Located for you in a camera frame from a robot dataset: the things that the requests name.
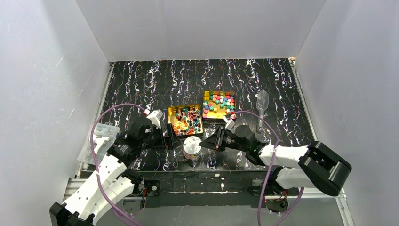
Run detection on white round jar lid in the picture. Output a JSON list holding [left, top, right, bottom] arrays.
[[183, 136, 201, 155]]

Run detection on tin tray of lollipops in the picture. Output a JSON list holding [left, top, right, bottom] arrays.
[[168, 104, 204, 139]]

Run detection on clear plastic jar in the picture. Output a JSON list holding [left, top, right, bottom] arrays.
[[183, 148, 201, 161]]

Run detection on translucent plastic scoop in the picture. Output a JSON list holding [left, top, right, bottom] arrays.
[[256, 90, 269, 133]]

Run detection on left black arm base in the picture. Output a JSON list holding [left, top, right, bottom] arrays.
[[135, 180, 160, 198]]

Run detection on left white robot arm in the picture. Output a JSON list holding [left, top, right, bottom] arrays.
[[49, 116, 183, 226]]

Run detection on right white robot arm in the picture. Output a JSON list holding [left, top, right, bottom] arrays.
[[199, 125, 352, 197]]

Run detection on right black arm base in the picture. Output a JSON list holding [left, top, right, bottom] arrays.
[[248, 179, 289, 214]]

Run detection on clear plastic box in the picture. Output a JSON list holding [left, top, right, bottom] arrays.
[[77, 123, 120, 165]]

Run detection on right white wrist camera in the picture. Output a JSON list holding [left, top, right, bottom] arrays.
[[223, 114, 236, 130]]

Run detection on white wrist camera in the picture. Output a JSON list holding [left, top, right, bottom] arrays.
[[223, 114, 236, 130], [144, 109, 163, 129]]

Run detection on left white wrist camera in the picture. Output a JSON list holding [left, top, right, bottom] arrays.
[[144, 109, 163, 129]]

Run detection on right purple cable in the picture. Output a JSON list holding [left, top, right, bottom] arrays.
[[231, 110, 305, 226]]

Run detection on purple cable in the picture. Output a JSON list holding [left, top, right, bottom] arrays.
[[231, 110, 305, 226], [89, 103, 151, 226]]

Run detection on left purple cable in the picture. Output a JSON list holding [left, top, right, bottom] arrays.
[[89, 103, 151, 226]]

